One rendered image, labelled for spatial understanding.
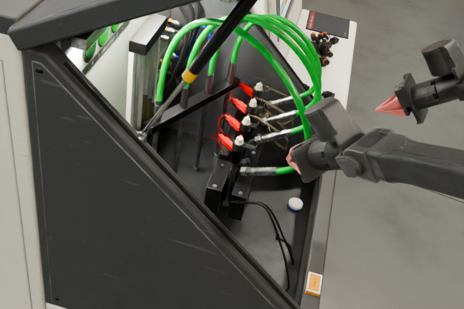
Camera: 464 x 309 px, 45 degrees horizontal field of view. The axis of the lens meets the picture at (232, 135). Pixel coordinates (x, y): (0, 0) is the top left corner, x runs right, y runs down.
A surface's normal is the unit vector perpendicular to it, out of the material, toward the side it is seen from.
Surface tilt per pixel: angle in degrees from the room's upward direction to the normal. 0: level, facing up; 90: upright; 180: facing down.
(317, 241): 0
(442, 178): 108
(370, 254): 0
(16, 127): 90
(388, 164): 102
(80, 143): 90
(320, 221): 0
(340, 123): 45
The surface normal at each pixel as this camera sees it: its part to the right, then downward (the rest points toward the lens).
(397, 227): 0.15, -0.77
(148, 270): -0.23, 0.58
